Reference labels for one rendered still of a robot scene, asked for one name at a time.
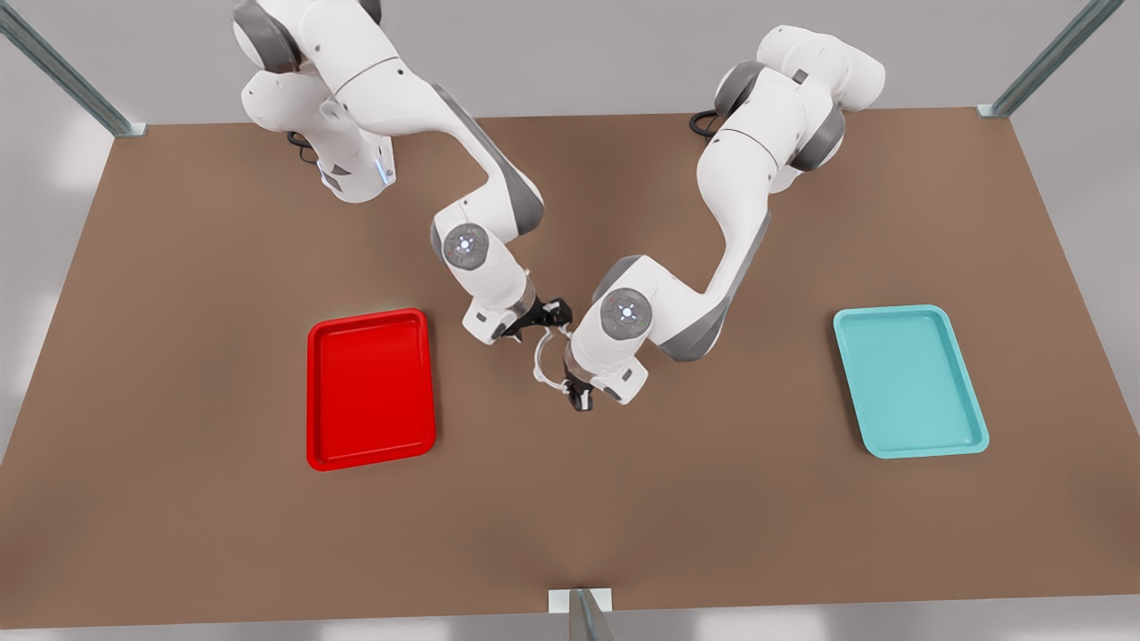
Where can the teal rectangular tray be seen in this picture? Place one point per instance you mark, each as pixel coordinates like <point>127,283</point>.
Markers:
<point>910,381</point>

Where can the silver frame post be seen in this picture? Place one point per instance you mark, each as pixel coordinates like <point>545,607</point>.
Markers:
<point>62,71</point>
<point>1051,58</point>
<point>581,614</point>

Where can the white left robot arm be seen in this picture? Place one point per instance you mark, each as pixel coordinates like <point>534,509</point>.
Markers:
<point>757,160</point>

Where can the red rectangular tray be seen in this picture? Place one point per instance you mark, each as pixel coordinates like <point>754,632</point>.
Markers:
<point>370,389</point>

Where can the silver drainage pipe clamp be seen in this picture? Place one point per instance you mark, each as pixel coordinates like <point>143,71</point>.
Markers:
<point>541,361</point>

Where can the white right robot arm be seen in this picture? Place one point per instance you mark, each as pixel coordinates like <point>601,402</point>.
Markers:
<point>392,98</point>

